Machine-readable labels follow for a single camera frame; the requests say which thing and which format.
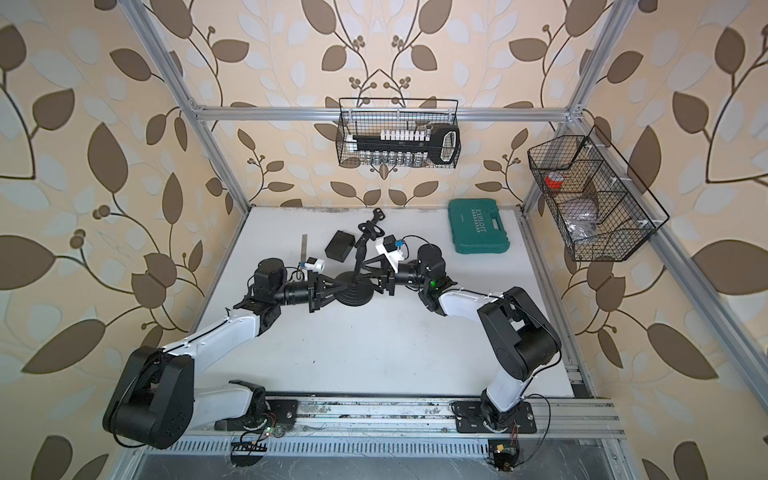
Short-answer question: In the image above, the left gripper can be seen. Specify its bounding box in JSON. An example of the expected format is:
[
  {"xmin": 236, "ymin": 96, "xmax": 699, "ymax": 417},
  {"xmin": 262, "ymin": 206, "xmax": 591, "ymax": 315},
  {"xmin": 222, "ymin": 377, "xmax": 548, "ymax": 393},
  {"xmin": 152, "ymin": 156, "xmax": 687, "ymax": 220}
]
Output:
[{"xmin": 269, "ymin": 272, "xmax": 345, "ymax": 312}]

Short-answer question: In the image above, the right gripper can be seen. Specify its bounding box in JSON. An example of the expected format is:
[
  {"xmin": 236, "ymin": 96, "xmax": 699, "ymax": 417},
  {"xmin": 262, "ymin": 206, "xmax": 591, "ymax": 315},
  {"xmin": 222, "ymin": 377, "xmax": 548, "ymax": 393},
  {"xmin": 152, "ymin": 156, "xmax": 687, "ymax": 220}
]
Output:
[{"xmin": 358, "ymin": 254, "xmax": 432, "ymax": 297}]

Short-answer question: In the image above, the black round base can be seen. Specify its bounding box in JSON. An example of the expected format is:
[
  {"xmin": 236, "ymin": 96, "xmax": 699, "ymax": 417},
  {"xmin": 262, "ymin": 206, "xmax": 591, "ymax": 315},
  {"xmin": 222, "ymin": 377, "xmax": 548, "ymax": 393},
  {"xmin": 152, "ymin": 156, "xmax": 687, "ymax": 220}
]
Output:
[{"xmin": 334, "ymin": 271, "xmax": 375, "ymax": 307}]

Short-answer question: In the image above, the black mic stand rod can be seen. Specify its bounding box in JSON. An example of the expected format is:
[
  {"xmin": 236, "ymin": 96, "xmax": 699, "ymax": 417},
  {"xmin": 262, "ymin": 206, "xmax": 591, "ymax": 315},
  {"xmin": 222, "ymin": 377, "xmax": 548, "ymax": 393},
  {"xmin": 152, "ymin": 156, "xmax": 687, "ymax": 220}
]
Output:
[{"xmin": 353, "ymin": 219, "xmax": 384, "ymax": 280}]

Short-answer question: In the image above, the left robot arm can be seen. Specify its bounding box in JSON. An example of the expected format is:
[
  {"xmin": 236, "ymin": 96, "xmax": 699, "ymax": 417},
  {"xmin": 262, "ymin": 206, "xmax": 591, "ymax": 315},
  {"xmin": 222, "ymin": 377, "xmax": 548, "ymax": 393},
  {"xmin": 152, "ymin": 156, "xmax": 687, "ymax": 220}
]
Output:
[{"xmin": 102, "ymin": 258, "xmax": 349, "ymax": 449}]

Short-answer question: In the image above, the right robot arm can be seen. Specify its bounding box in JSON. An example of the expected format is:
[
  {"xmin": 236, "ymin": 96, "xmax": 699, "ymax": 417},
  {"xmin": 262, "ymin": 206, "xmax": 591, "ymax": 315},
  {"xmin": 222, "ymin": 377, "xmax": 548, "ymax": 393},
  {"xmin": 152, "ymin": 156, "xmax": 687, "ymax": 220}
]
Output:
[{"xmin": 355, "ymin": 244, "xmax": 562, "ymax": 423}]

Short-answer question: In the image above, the small black box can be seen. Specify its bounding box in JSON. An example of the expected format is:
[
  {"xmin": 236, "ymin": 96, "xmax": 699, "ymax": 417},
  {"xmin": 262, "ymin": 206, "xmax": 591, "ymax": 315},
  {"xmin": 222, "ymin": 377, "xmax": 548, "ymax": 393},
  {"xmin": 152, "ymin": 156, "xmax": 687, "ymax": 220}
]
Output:
[{"xmin": 324, "ymin": 230, "xmax": 356, "ymax": 263}]

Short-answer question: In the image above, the metal ruler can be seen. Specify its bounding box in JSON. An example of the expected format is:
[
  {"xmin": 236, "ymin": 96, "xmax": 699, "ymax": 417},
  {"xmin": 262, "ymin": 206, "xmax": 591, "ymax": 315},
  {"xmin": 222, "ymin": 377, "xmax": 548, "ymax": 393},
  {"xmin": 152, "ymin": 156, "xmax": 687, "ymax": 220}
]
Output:
[{"xmin": 299, "ymin": 233, "xmax": 308, "ymax": 266}]

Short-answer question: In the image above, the green tool case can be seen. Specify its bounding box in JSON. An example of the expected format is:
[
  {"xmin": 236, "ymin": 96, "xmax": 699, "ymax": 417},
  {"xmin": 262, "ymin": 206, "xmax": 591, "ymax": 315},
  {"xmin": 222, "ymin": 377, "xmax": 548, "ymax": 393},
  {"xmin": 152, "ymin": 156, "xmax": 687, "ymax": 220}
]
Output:
[{"xmin": 448, "ymin": 198, "xmax": 510, "ymax": 255}]

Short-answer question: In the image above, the socket set rack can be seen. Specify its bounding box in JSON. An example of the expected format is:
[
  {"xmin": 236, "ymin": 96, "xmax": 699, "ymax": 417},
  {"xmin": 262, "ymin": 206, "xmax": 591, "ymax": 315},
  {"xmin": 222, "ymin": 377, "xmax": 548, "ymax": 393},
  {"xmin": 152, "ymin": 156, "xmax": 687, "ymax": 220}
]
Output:
[{"xmin": 336, "ymin": 124, "xmax": 462, "ymax": 168}]

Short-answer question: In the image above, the red item in basket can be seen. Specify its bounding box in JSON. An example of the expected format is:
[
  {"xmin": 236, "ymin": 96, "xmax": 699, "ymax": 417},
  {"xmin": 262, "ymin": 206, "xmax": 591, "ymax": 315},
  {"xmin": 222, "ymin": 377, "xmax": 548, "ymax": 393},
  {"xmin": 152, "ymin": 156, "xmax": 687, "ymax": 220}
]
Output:
[{"xmin": 545, "ymin": 171, "xmax": 565, "ymax": 191}]

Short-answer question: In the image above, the plastic bag in basket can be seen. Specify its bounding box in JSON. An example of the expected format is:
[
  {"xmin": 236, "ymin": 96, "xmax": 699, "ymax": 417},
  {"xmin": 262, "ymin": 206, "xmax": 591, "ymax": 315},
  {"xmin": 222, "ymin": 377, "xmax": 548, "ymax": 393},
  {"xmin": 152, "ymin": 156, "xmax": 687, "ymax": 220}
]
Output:
[{"xmin": 561, "ymin": 198, "xmax": 598, "ymax": 242}]

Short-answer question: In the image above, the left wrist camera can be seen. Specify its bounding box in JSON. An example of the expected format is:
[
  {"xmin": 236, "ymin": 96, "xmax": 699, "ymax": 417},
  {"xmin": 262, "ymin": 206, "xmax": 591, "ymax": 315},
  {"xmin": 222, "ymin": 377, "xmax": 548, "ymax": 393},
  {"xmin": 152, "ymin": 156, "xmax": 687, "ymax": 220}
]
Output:
[{"xmin": 300, "ymin": 257, "xmax": 325, "ymax": 274}]

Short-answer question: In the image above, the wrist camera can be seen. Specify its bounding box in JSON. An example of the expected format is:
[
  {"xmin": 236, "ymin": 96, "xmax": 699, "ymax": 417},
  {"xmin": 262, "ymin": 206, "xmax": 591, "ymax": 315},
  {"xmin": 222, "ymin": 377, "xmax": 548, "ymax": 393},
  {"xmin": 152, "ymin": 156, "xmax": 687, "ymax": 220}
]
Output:
[
  {"xmin": 375, "ymin": 235, "xmax": 405, "ymax": 273},
  {"xmin": 300, "ymin": 257, "xmax": 325, "ymax": 274}
]

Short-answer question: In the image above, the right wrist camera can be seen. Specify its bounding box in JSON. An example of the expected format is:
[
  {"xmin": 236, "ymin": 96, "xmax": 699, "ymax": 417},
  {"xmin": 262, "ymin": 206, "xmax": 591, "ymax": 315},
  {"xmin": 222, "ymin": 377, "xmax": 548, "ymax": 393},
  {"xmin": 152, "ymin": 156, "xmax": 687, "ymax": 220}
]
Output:
[{"xmin": 375, "ymin": 235, "xmax": 405, "ymax": 273}]

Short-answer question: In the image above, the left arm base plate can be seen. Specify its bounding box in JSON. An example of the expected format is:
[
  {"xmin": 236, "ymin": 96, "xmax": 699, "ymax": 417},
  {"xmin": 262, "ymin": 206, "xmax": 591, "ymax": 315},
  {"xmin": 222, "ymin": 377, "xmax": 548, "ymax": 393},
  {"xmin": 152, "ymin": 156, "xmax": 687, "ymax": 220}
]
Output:
[{"xmin": 239, "ymin": 399, "xmax": 299, "ymax": 432}]

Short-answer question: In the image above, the back wire basket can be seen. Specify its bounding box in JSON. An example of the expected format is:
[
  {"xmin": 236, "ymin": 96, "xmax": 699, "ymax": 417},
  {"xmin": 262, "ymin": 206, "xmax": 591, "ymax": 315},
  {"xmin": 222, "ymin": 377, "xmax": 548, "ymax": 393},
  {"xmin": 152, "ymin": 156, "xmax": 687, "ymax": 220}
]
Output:
[{"xmin": 335, "ymin": 96, "xmax": 462, "ymax": 169}]

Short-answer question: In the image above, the wire basket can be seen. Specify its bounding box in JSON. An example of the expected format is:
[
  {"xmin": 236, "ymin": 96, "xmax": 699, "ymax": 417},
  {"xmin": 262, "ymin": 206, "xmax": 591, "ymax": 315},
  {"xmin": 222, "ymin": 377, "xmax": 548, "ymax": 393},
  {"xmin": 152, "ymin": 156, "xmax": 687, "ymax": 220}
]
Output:
[
  {"xmin": 335, "ymin": 96, "xmax": 462, "ymax": 169},
  {"xmin": 527, "ymin": 126, "xmax": 670, "ymax": 262}
]

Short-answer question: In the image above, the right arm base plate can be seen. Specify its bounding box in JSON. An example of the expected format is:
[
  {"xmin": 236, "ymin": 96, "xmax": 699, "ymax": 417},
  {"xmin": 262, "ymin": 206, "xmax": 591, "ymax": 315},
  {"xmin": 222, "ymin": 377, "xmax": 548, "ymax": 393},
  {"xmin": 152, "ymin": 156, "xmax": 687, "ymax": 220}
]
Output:
[{"xmin": 450, "ymin": 400, "xmax": 537, "ymax": 435}]

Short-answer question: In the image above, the right wire basket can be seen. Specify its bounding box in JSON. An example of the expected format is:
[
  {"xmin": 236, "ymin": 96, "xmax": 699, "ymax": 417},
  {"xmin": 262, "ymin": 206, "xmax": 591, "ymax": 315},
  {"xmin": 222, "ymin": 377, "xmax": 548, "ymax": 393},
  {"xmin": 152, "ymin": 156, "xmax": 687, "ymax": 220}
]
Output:
[{"xmin": 527, "ymin": 126, "xmax": 670, "ymax": 262}]

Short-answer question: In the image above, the aluminium frame rail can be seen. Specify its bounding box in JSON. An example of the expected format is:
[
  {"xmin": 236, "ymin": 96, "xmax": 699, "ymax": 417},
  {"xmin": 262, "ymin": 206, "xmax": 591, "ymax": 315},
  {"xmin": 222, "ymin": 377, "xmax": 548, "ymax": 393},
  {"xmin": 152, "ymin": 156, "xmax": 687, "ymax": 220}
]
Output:
[{"xmin": 266, "ymin": 395, "xmax": 626, "ymax": 440}]

